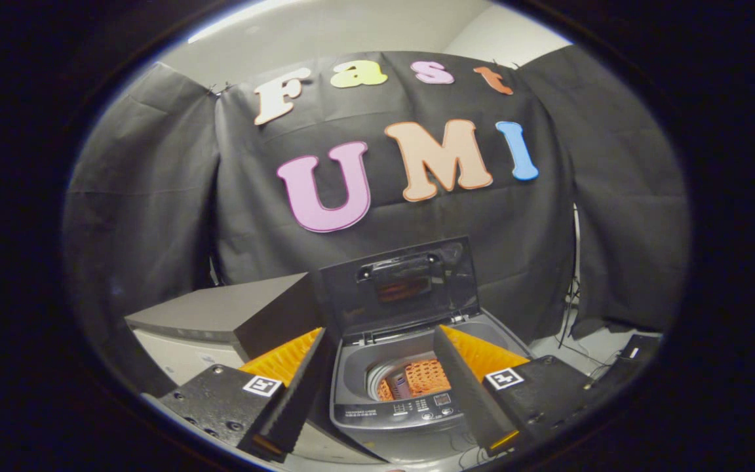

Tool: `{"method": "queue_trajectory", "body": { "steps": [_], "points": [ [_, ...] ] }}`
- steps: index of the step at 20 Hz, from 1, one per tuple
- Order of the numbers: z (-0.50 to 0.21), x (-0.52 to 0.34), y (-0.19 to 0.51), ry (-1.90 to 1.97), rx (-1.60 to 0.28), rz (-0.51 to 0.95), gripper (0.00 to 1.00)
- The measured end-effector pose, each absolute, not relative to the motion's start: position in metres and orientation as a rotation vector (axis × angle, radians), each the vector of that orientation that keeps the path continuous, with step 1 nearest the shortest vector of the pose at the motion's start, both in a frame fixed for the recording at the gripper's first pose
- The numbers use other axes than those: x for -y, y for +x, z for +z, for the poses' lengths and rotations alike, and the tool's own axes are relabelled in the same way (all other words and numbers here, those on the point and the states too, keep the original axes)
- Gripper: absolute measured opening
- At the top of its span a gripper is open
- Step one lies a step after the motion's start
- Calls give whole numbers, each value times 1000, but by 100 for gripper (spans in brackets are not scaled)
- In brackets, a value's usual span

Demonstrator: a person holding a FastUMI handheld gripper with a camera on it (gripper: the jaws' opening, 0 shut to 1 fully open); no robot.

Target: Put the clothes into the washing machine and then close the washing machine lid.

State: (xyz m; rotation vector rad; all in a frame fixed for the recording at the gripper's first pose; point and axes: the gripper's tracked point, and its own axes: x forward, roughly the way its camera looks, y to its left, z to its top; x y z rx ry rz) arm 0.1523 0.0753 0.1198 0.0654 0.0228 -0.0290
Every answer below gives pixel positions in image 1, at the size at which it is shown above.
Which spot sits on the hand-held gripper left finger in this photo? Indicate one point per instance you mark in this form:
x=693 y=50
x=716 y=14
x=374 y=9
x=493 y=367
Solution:
x=299 y=400

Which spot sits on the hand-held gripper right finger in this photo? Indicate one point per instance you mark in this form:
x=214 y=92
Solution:
x=466 y=393

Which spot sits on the orange garment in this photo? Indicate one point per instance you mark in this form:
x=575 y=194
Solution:
x=426 y=377

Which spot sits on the grey washing machine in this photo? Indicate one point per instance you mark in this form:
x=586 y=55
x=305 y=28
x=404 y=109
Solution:
x=410 y=413

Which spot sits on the beige cabinet with dark top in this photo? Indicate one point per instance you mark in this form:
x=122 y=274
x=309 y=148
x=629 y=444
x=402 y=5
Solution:
x=220 y=311

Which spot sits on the black backdrop cloth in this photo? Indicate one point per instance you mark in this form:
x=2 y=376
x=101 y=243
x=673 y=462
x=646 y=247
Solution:
x=515 y=229

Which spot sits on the black box on floor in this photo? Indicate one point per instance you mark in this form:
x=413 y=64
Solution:
x=639 y=347

